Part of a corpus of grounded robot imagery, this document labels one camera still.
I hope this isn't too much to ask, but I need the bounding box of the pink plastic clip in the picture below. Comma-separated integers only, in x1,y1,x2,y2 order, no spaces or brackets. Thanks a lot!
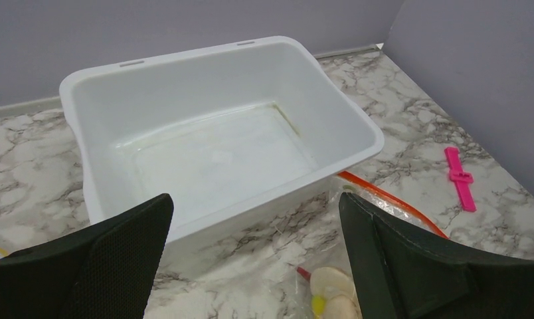
444,147,476,212

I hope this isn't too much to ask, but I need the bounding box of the white plastic bin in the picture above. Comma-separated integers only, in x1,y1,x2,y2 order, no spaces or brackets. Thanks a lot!
59,36,385,242

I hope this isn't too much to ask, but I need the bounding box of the red chili pepper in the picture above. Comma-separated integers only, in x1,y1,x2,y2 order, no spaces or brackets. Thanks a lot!
296,266,312,282

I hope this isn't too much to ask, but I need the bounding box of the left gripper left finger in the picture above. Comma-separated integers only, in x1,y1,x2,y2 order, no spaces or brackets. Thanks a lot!
0,193,174,318

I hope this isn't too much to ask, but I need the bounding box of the clear zip top bag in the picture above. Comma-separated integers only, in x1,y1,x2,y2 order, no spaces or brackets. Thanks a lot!
292,171,447,318

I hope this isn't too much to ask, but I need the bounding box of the yellow banana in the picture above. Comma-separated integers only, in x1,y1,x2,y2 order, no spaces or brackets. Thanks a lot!
311,295,326,319

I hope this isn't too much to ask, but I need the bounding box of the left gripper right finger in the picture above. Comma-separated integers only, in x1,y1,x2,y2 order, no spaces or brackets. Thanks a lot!
339,193,534,318

